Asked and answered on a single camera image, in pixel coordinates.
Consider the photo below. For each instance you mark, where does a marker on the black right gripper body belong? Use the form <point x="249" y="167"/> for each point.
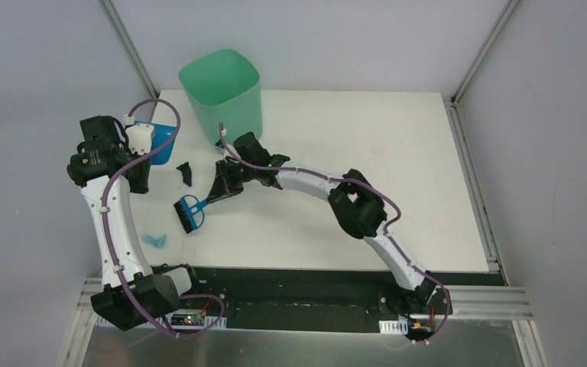
<point x="236" y="174"/>

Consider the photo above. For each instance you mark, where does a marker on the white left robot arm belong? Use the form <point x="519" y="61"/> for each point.
<point x="132" y="291"/>

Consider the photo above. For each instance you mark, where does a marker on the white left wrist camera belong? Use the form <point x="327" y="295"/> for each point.
<point x="139" y="135"/>

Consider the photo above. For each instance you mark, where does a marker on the black paper scrap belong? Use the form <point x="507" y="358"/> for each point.
<point x="186" y="173"/>

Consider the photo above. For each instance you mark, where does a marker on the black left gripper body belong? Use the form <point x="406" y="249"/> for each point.
<point x="138" y="172"/>

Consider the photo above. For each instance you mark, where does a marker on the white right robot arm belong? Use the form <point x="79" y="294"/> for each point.
<point x="357" y="206"/>

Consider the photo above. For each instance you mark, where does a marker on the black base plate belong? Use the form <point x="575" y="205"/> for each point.
<point x="307" y="300"/>

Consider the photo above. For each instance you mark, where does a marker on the green plastic bin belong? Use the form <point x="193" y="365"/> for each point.
<point x="224" y="87"/>

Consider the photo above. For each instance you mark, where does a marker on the blue hand brush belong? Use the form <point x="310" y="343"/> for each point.
<point x="190" y="212"/>

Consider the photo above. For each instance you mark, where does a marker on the light blue scrap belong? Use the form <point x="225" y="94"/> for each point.
<point x="155" y="242"/>

